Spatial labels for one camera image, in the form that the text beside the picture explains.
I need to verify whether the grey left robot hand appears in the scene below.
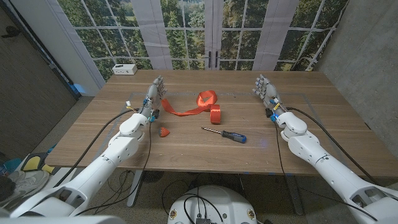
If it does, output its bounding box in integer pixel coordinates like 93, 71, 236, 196
143, 75, 168, 110

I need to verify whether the blue black handled screwdriver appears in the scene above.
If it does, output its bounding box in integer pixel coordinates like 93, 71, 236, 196
201, 126, 248, 144

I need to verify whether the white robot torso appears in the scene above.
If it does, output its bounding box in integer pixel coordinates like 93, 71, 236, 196
167, 185, 258, 224

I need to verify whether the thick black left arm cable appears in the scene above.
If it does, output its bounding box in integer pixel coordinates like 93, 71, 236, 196
52, 108, 135, 188

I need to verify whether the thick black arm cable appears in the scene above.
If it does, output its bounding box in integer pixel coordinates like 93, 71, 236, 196
52, 108, 135, 188
285, 106, 377, 184

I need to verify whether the grey sneaker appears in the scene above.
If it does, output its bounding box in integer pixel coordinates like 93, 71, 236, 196
9, 170, 50, 203

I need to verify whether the printed window forest backdrop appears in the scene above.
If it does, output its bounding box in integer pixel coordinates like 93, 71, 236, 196
57, 0, 349, 82

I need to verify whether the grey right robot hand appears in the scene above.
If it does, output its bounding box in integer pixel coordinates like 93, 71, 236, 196
252, 73, 282, 110

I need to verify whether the orange ribbon spool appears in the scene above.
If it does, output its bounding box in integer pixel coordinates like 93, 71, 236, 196
160, 90, 221, 125

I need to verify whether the white table leg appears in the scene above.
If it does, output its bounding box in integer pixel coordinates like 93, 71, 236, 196
126, 170, 144, 208
284, 174, 305, 216

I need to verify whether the teal object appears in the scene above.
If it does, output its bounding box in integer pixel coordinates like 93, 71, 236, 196
0, 157, 22, 175

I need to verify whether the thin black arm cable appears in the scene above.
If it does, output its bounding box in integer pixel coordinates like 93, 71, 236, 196
274, 121, 379, 222
76, 120, 153, 216

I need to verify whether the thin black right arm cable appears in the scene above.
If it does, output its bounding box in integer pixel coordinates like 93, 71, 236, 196
274, 121, 379, 222

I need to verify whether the black door handle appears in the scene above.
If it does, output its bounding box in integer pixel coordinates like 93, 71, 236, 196
1, 26, 21, 39

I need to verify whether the black torso cable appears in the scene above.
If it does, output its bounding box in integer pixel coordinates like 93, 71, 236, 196
183, 193, 224, 223

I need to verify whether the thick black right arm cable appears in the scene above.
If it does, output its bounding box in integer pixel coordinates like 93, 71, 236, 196
285, 106, 377, 184

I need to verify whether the white power strip box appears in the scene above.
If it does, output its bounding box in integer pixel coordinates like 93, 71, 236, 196
112, 63, 138, 76

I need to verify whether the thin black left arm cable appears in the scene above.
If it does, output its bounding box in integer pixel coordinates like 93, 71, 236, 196
76, 120, 153, 216

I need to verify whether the black round base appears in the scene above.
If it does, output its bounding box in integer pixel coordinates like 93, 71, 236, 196
142, 170, 165, 184

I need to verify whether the yellow and black object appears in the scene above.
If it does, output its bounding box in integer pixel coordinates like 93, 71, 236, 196
20, 152, 55, 175

